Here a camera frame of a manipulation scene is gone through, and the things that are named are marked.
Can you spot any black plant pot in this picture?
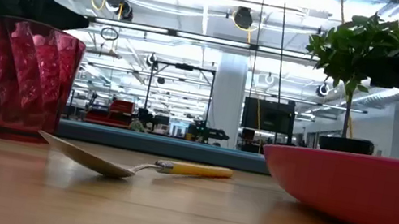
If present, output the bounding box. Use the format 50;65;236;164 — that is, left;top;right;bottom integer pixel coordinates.
316;131;377;160

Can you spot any white building column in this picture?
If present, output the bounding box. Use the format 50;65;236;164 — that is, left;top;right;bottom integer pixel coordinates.
203;51;253;151

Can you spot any red faceted plastic cup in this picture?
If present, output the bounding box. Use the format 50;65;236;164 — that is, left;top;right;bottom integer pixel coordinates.
0;14;90;152

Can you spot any black display screen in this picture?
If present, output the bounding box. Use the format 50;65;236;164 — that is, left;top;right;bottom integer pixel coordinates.
240;96;298;137

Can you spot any black metal frame rig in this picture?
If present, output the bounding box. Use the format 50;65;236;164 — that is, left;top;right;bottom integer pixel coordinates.
140;58;218;131

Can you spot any black hanging cable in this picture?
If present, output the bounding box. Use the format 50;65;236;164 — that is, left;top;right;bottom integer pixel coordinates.
255;0;302;144

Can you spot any black robot station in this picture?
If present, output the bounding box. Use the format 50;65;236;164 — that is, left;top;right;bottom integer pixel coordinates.
185;118;233;149

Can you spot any yellow-handled metal spoon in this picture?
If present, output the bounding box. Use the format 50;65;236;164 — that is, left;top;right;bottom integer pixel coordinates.
32;129;235;200

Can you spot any red round plate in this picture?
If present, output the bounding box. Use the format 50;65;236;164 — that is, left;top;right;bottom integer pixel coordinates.
250;134;399;224

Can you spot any red tool cabinet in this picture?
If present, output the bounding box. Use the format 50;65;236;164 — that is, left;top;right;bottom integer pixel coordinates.
84;93;137;131

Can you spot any green leafy plant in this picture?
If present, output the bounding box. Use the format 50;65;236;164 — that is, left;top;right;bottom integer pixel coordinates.
290;2;399;148

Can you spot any blue plastic tray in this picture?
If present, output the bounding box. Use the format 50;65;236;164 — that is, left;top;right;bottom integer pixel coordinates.
54;117;273;177

